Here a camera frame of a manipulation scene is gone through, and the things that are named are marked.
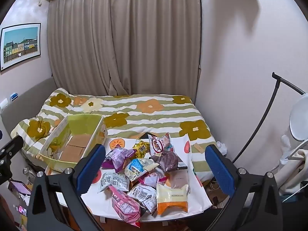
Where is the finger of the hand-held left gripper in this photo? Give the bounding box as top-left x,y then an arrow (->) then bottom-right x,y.
0,135 -> 24,186

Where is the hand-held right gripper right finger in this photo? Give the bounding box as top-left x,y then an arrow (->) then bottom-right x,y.
190,145 -> 283,231

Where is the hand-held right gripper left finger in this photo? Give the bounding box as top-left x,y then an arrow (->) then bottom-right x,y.
26,144 -> 106,231

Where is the purple snack packet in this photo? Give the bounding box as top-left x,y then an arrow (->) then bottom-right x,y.
101,147 -> 137,173

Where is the yellow-green snack bag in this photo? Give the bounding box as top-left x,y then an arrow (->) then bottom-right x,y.
38,114 -> 108,173

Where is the blue and cream snack packet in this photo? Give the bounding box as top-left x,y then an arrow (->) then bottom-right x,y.
124,158 -> 161,182

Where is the white grey snack packet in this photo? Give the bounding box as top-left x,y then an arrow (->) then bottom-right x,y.
98,172 -> 131,193

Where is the brown paper tag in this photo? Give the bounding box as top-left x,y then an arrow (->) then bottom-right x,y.
191,143 -> 205,154

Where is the white persimmon print cloth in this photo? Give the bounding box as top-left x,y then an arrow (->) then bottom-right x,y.
45,135 -> 213,222

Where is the lit phone screen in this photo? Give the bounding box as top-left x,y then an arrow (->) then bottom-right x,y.
8,179 -> 32,196

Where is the clear brown pastry packet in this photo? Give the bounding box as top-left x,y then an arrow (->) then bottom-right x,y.
166,170 -> 191,189

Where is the grey headboard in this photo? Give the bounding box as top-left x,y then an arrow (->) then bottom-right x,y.
0,76 -> 59,150

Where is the maroon snack packet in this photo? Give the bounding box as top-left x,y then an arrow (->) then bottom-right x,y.
149,151 -> 186,173

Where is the gold snack packet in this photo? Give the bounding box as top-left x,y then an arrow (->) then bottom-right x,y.
131,138 -> 151,159

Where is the cream orange snack packet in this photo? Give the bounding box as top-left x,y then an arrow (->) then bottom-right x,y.
156,183 -> 189,216

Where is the white barcode snack packet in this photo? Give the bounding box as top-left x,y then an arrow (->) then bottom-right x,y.
127,183 -> 158,216

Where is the white pink snack packet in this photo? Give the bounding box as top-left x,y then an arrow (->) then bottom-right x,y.
138,171 -> 168,188

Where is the white red-circle snack packet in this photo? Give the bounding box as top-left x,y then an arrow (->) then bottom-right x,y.
147,132 -> 174,156

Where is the cream clothing pile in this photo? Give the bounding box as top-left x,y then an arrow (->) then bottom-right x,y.
274,135 -> 308,196

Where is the floral striped blanket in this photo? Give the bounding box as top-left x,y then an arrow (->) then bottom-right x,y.
11,88 -> 218,181

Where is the white round lamp head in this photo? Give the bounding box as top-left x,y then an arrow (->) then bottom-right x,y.
289,96 -> 308,141

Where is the beige curtain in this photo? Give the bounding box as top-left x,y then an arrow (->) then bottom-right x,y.
47,0 -> 202,97

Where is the black cable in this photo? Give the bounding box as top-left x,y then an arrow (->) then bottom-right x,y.
232,72 -> 306,164

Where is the wall poster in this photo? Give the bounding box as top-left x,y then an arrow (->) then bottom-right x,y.
0,23 -> 41,72

